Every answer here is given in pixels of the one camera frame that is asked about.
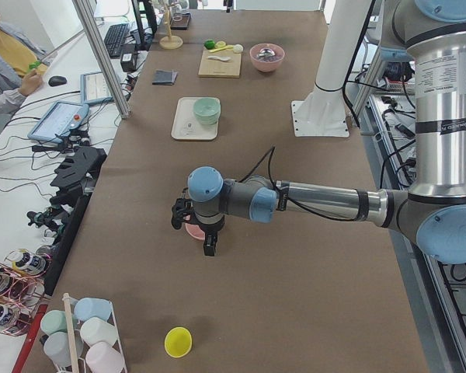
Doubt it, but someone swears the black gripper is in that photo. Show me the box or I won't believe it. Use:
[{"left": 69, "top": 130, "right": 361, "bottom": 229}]
[{"left": 189, "top": 214, "right": 224, "bottom": 256}]

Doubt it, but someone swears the small pink bowl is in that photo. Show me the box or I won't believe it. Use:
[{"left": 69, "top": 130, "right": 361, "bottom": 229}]
[{"left": 185, "top": 224, "right": 205, "bottom": 241}]

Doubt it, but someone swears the white ceramic spoon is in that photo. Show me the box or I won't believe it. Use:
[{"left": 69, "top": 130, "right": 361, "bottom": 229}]
[{"left": 207, "top": 56, "right": 231, "bottom": 63}]

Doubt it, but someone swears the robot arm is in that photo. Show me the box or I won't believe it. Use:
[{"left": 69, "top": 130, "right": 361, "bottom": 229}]
[{"left": 172, "top": 1, "right": 466, "bottom": 264}]

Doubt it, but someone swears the green bowl stack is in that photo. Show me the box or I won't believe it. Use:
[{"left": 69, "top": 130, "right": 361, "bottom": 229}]
[{"left": 193, "top": 97, "right": 221, "bottom": 125}]

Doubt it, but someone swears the large pink ice bowl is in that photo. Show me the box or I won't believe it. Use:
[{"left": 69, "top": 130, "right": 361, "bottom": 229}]
[{"left": 249, "top": 43, "right": 285, "bottom": 72}]

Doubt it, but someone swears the yellow plastic cup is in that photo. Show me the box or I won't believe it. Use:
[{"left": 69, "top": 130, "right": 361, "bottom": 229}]
[{"left": 164, "top": 326, "right": 193, "bottom": 358}]

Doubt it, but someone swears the cream rabbit tray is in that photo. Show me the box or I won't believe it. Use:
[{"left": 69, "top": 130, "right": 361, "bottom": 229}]
[{"left": 171, "top": 97, "right": 218, "bottom": 141}]

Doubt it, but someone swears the black tool holder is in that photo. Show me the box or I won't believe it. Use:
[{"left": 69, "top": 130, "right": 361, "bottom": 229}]
[{"left": 50, "top": 146, "right": 107, "bottom": 207}]

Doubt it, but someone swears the pastel cup rack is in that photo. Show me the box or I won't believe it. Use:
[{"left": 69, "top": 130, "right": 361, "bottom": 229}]
[{"left": 40, "top": 293, "right": 128, "bottom": 372}]

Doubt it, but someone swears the grey folded cloth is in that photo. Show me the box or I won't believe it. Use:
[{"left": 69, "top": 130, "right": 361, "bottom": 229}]
[{"left": 152, "top": 69, "right": 178, "bottom": 85}]

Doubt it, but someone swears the bamboo cutting board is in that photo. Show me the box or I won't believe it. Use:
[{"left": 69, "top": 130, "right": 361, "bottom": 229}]
[{"left": 198, "top": 50, "right": 242, "bottom": 78}]

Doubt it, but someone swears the yellow plastic knife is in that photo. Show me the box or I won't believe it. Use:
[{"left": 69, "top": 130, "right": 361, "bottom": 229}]
[{"left": 208, "top": 44, "right": 235, "bottom": 53}]

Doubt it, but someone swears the blue teach pendant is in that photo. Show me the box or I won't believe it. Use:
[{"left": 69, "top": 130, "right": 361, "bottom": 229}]
[{"left": 27, "top": 101, "right": 89, "bottom": 143}]

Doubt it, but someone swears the white steamed bun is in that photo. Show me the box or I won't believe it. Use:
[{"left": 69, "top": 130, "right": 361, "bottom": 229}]
[{"left": 233, "top": 44, "right": 244, "bottom": 54}]

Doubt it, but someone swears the green lime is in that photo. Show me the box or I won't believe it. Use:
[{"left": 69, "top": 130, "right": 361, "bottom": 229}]
[{"left": 203, "top": 40, "right": 215, "bottom": 50}]

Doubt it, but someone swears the wooden mug tree stand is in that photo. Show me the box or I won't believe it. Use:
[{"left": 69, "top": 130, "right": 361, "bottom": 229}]
[{"left": 158, "top": 0, "right": 183, "bottom": 50}]

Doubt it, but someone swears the black keyboard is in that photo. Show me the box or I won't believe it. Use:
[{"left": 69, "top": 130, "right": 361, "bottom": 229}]
[{"left": 103, "top": 23, "right": 130, "bottom": 59}]

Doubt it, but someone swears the black computer mouse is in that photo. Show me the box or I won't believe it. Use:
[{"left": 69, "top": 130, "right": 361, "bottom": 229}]
[{"left": 48, "top": 75, "right": 68, "bottom": 87}]

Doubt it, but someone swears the person in grey jacket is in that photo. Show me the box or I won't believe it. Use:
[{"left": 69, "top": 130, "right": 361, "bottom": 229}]
[{"left": 0, "top": 20, "right": 49, "bottom": 114}]

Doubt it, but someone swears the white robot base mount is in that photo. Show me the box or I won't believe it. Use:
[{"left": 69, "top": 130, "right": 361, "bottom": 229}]
[{"left": 291, "top": 0, "right": 374, "bottom": 138}]

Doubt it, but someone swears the aluminium frame post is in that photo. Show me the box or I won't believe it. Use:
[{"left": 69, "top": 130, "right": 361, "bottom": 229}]
[{"left": 72, "top": 0, "right": 130, "bottom": 119}]

